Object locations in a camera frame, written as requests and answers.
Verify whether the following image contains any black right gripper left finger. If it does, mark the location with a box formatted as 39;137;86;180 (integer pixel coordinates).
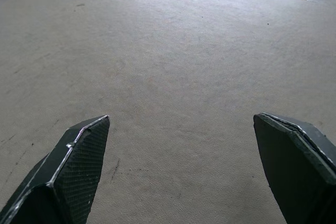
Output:
0;115;110;224

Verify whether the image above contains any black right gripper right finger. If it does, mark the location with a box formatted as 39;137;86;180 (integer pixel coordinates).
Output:
253;112;336;224

